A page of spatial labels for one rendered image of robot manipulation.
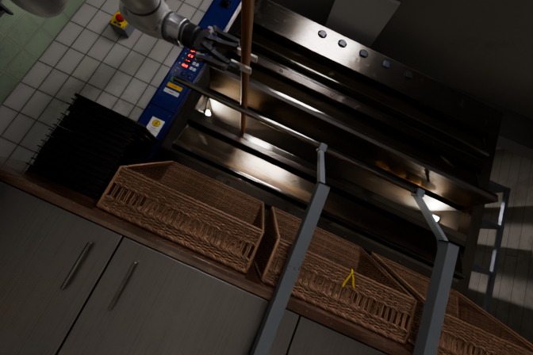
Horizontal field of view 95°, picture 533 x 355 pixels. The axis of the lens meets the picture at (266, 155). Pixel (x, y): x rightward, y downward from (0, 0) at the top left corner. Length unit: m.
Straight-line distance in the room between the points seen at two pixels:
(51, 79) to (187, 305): 1.44
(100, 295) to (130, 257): 0.12
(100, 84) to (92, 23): 0.41
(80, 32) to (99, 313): 1.52
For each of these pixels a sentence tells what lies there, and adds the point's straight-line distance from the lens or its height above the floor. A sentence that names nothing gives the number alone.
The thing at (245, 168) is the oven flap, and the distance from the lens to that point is 1.39.
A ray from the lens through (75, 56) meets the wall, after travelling 1.87.
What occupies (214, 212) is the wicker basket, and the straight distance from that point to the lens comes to 0.88.
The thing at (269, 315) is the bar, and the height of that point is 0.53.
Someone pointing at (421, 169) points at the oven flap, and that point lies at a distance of 1.65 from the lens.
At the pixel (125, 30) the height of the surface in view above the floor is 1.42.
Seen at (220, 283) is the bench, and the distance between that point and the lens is 0.87.
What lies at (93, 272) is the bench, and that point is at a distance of 0.95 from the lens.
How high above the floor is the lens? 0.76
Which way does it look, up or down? 14 degrees up
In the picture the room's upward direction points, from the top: 25 degrees clockwise
